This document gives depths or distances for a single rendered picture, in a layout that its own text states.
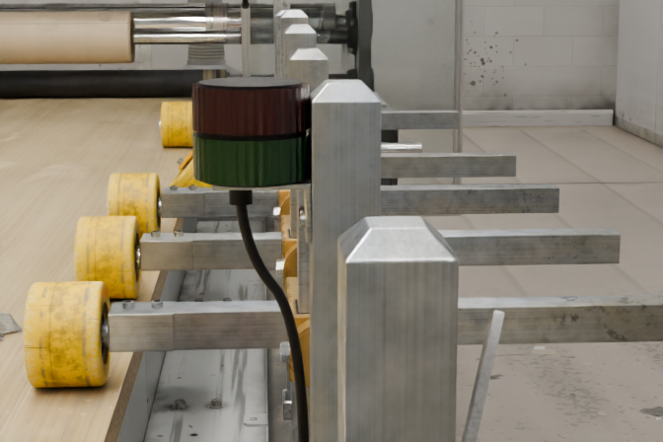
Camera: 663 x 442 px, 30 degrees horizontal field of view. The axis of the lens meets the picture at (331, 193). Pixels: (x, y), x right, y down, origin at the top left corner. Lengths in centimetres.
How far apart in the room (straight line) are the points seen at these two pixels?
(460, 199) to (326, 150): 84
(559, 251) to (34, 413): 54
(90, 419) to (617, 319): 40
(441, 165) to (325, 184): 108
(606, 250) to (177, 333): 47
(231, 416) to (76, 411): 78
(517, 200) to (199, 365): 65
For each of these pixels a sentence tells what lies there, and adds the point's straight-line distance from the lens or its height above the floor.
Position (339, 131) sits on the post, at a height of 114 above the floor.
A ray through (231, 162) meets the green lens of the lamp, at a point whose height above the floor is 112.
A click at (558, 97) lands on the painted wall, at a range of 956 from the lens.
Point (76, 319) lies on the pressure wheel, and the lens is 93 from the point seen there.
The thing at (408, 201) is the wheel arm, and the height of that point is 95.
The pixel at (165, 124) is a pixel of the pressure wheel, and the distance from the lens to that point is 215.
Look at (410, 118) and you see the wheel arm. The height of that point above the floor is 95.
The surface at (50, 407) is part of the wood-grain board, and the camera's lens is 94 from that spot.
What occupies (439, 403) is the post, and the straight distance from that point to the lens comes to 39.
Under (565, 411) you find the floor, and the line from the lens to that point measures 353.
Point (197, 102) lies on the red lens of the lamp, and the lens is 62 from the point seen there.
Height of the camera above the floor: 122
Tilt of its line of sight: 11 degrees down
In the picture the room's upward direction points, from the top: straight up
